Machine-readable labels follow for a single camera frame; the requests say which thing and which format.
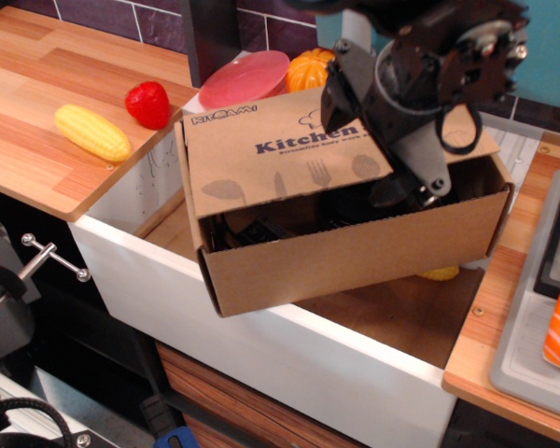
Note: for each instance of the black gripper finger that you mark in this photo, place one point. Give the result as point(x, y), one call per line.
point(395, 190)
point(343, 100)

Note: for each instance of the yellow toy under box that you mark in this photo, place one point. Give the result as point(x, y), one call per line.
point(441, 274)

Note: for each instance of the metal clamp with handle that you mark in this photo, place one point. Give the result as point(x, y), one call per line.
point(18, 290)

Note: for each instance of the grey toy faucet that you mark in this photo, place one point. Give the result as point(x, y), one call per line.
point(357, 28)

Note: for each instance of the brown cardboard box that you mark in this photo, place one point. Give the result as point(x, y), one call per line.
point(254, 175)

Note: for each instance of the white toy sink basin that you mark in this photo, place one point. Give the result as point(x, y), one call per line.
point(369, 385)

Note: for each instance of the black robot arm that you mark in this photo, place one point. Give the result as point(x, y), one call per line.
point(440, 55)

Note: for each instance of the yellow toy corn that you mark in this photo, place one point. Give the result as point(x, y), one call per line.
point(93, 133)

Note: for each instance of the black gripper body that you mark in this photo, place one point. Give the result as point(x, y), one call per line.
point(401, 116)

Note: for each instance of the orange toy pumpkin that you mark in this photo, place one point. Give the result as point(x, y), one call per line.
point(309, 70)

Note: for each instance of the pink plastic plate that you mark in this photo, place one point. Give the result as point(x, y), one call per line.
point(249, 78)

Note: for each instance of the red toy strawberry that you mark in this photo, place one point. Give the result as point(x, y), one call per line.
point(149, 104)

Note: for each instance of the blue clamp handle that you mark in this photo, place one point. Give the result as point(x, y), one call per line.
point(181, 437)

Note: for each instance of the grey toy stove tray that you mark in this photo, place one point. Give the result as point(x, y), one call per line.
point(519, 368)

